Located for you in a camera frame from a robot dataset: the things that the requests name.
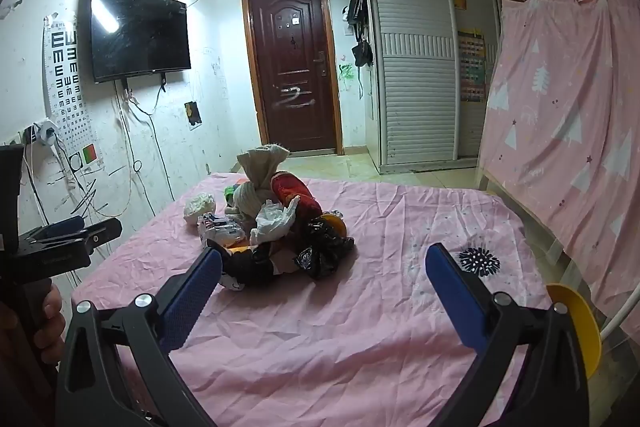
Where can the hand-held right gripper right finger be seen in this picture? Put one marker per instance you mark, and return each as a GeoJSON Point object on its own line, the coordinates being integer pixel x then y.
{"type": "Point", "coordinates": [457, 302]}

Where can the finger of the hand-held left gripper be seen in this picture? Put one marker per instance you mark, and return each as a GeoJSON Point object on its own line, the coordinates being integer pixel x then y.
{"type": "Point", "coordinates": [102, 229]}
{"type": "Point", "coordinates": [62, 227]}

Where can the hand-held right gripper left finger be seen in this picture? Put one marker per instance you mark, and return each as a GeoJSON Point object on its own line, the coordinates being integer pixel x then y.
{"type": "Point", "coordinates": [192, 302]}

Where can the yellow plastic bin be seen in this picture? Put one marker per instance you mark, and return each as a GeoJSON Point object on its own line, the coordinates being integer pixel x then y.
{"type": "Point", "coordinates": [582, 332]}

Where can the person's left hand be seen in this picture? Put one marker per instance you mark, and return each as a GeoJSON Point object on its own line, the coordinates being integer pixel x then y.
{"type": "Point", "coordinates": [52, 332]}

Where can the black printed packet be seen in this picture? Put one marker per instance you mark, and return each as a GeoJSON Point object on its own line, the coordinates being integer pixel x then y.
{"type": "Point", "coordinates": [247, 264]}

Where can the red green card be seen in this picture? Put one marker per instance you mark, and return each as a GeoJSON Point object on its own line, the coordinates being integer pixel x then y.
{"type": "Point", "coordinates": [89, 154]}

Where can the white printed snack packet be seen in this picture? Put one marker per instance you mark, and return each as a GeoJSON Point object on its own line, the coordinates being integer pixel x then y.
{"type": "Point", "coordinates": [220, 229]}

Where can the white crumpled paper ball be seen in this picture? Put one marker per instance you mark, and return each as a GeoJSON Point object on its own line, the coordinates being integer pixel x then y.
{"type": "Point", "coordinates": [199, 207]}

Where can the white plastic bag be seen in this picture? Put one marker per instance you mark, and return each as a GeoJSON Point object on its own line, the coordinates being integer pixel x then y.
{"type": "Point", "coordinates": [274, 219]}

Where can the green orange wrapper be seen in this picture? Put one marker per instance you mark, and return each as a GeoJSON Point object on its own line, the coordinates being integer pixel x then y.
{"type": "Point", "coordinates": [230, 192]}

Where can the pink bed sheet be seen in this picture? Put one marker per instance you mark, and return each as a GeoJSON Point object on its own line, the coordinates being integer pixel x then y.
{"type": "Point", "coordinates": [350, 347]}

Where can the beige cloth bundle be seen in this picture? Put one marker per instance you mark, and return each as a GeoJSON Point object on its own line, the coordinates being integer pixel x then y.
{"type": "Point", "coordinates": [255, 177]}

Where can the black plastic bag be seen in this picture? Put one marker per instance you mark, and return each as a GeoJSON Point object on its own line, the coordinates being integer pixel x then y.
{"type": "Point", "coordinates": [325, 249]}

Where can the red gold-trimmed packet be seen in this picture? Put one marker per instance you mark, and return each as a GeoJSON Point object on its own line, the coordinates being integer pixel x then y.
{"type": "Point", "coordinates": [295, 197]}

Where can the yellow plastic wrapper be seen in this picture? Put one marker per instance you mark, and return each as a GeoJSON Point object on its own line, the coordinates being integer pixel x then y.
{"type": "Point", "coordinates": [334, 222]}

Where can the eye chart poster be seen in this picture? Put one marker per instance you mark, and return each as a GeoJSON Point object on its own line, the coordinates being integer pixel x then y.
{"type": "Point", "coordinates": [65, 72]}

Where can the white metal tube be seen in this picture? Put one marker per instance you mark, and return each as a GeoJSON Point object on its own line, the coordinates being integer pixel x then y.
{"type": "Point", "coordinates": [622, 312]}

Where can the pink tree-print curtain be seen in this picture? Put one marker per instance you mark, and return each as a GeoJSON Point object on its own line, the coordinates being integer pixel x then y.
{"type": "Point", "coordinates": [565, 107]}

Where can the colourful grid chart poster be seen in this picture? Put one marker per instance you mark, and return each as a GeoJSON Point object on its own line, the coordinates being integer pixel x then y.
{"type": "Point", "coordinates": [472, 64]}

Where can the white slatted wardrobe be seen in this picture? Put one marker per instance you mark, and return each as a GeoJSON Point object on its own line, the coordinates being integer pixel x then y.
{"type": "Point", "coordinates": [415, 57]}

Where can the dark red door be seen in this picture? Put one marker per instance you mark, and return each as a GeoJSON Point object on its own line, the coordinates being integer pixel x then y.
{"type": "Point", "coordinates": [292, 67]}

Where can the small black hanging bag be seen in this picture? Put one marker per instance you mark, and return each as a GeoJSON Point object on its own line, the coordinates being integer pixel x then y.
{"type": "Point", "coordinates": [362, 53]}

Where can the large black hanging bag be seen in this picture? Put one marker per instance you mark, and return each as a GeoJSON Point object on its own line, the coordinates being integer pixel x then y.
{"type": "Point", "coordinates": [357, 4]}

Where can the white wall power strip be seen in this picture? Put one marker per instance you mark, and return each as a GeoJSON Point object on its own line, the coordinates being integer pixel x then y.
{"type": "Point", "coordinates": [45, 134]}

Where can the black wall television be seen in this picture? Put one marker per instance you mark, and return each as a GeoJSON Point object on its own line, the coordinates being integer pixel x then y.
{"type": "Point", "coordinates": [140, 29]}

